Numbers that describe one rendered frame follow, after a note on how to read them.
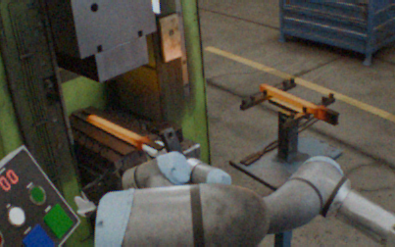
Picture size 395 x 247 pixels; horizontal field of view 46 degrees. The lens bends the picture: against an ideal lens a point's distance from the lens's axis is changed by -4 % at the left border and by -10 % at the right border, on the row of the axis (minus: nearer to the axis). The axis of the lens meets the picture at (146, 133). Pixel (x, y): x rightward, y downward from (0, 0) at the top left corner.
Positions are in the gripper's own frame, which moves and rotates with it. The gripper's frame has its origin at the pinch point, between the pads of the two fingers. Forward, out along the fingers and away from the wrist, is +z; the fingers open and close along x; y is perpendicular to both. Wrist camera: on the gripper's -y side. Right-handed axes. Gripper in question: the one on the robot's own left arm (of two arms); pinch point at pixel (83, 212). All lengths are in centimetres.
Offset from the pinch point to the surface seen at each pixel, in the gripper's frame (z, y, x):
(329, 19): 9, -71, -416
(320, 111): -42, -30, -80
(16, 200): 11.2, 12.7, 7.1
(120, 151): 13.3, -0.4, -40.9
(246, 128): 70, -81, -238
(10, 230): 11.2, 8.0, 14.6
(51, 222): 10.5, 1.6, 2.6
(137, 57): -9, 23, -49
